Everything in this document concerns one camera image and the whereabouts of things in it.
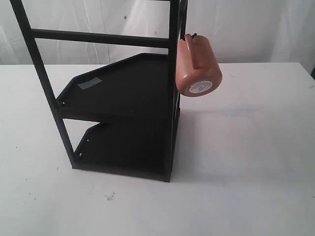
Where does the terracotta ceramic mug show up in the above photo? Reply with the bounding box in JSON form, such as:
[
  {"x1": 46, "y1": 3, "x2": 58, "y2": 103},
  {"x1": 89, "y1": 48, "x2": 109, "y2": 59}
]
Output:
[{"x1": 175, "y1": 34, "x2": 222, "y2": 97}]

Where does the black metal shelf rack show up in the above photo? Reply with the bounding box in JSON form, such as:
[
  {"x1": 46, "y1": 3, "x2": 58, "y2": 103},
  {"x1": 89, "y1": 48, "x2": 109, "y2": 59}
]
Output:
[{"x1": 11, "y1": 0, "x2": 188, "y2": 182}]

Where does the grey tape piece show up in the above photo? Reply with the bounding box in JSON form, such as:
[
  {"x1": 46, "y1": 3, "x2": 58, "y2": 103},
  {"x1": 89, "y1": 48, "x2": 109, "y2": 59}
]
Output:
[{"x1": 77, "y1": 77, "x2": 102, "y2": 90}]

